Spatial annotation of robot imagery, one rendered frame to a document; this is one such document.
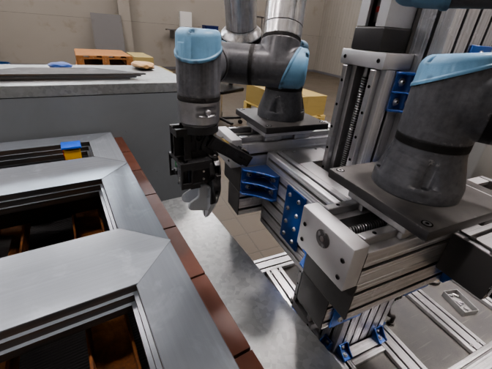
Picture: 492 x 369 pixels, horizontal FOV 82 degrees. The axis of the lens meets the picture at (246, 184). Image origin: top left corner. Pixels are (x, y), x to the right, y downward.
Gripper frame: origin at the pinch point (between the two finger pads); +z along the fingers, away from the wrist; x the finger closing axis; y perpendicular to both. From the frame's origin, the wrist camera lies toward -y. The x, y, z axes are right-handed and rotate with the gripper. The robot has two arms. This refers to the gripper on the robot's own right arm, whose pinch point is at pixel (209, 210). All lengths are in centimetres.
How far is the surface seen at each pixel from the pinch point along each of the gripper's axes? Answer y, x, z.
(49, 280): 31.0, 0.7, 5.5
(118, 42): -141, -919, 18
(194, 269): 6.2, 6.4, 9.2
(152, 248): 12.9, 0.5, 5.5
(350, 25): -854, -712, -77
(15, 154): 41, -69, 7
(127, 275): 18.9, 5.7, 5.5
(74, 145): 23, -60, 3
